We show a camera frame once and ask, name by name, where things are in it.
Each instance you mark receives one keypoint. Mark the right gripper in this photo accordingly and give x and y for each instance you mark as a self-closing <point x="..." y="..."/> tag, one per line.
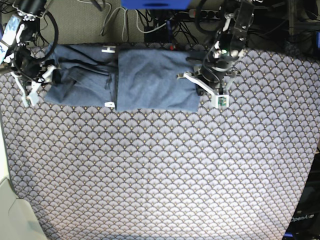
<point x="31" y="69"/>

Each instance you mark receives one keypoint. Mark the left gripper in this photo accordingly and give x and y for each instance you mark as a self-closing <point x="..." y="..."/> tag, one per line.
<point x="216" y="62"/>

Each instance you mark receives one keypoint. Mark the blue T-shirt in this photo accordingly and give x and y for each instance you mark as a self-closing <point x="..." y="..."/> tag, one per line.
<point x="130" y="78"/>

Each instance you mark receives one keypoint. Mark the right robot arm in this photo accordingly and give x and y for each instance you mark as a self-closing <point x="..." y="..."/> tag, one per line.
<point x="23" y="28"/>

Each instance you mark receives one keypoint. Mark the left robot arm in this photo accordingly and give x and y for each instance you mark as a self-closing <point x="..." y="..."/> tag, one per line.
<point x="228" y="41"/>

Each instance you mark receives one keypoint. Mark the black power strip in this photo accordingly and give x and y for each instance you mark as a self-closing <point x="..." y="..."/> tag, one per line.
<point x="205" y="14"/>

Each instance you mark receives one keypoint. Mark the blue clamp behind table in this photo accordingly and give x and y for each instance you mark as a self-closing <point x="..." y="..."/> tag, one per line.
<point x="169" y="31"/>

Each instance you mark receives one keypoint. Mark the blue box overhead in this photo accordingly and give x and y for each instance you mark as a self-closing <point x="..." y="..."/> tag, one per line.
<point x="156" y="4"/>

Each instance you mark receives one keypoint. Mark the fan-patterned table cloth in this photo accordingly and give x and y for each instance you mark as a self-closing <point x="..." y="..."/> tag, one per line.
<point x="237" y="173"/>

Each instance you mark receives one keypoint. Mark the beige plastic object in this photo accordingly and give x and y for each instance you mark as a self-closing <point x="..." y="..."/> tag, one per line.
<point x="17" y="218"/>

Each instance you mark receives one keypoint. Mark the black OpenArm base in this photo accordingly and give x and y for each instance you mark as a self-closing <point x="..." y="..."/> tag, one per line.
<point x="305" y="223"/>

